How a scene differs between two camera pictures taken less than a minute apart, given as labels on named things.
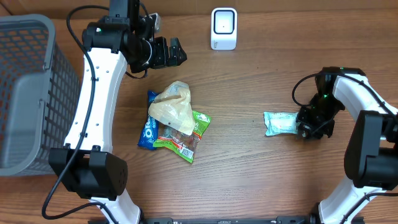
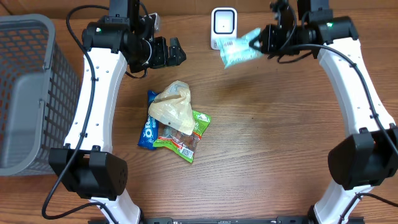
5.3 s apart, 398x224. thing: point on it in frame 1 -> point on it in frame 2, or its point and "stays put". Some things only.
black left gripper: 163,59 stays put
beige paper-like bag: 172,106 stays put
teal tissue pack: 277,122 -> 235,50
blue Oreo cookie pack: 150,131 stays put
